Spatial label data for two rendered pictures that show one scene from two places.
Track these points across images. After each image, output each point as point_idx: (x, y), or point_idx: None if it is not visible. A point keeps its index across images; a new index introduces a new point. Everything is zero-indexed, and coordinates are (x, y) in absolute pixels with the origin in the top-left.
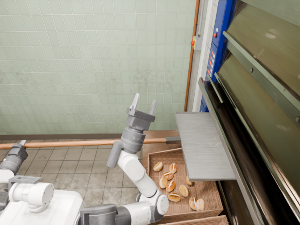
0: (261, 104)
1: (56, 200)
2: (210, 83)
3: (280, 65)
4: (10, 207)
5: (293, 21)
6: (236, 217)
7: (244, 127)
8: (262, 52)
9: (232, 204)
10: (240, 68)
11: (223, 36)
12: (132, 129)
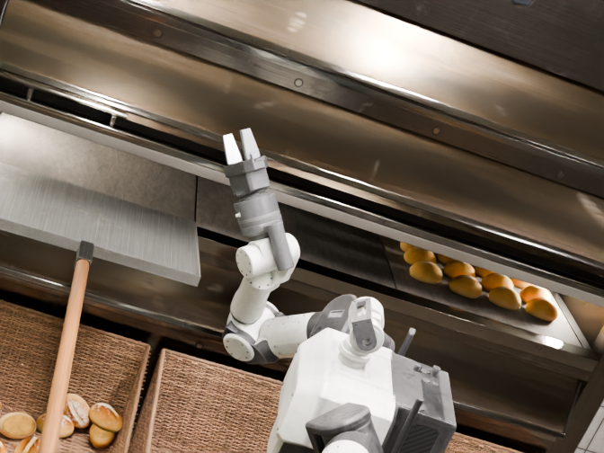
0: (201, 86)
1: (338, 345)
2: (32, 89)
3: (250, 19)
4: (358, 389)
5: None
6: (199, 316)
7: (201, 135)
8: (194, 1)
9: (174, 309)
10: (89, 34)
11: None
12: (266, 192)
